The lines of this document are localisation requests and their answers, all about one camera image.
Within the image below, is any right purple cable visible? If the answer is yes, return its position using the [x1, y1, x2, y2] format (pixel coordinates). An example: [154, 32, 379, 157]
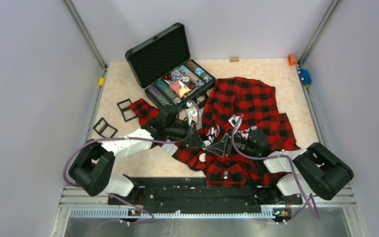
[230, 114, 322, 225]

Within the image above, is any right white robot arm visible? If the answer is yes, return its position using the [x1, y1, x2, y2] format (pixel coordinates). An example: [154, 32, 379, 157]
[204, 130, 354, 203]

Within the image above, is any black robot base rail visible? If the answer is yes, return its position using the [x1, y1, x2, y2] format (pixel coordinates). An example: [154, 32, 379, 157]
[125, 177, 303, 214]

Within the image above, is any pink yellow card packet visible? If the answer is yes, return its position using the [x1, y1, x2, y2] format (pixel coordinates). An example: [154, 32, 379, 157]
[169, 80, 191, 98]

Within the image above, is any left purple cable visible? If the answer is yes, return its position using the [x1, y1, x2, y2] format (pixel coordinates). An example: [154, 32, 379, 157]
[62, 99, 201, 226]

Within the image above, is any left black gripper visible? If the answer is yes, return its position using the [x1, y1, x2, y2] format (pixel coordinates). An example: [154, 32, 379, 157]
[166, 119, 206, 148]

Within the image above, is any red black plaid shirt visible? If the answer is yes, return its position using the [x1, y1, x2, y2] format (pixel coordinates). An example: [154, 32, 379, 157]
[129, 77, 300, 189]

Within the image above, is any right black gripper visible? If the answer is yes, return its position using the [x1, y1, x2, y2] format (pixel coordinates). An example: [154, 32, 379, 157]
[207, 127, 258, 156]

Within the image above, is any purple cable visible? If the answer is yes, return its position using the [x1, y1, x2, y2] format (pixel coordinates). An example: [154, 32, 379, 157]
[230, 114, 322, 225]
[62, 99, 201, 226]

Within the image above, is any small wooden block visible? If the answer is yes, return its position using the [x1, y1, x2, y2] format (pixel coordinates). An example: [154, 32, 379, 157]
[229, 57, 240, 62]

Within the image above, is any black open chip case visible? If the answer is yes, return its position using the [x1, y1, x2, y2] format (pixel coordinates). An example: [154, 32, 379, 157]
[125, 23, 216, 110]

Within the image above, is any blue toy car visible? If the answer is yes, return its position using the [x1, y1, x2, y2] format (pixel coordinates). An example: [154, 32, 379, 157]
[298, 68, 312, 88]

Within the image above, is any orange small object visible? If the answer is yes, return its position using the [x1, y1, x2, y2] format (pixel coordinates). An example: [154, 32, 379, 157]
[287, 53, 298, 66]

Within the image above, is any black square brooch box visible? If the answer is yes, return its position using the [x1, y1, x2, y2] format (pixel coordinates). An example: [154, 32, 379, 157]
[116, 98, 137, 122]

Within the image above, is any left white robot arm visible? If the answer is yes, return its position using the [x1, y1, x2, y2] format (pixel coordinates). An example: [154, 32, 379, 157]
[63, 101, 205, 204]

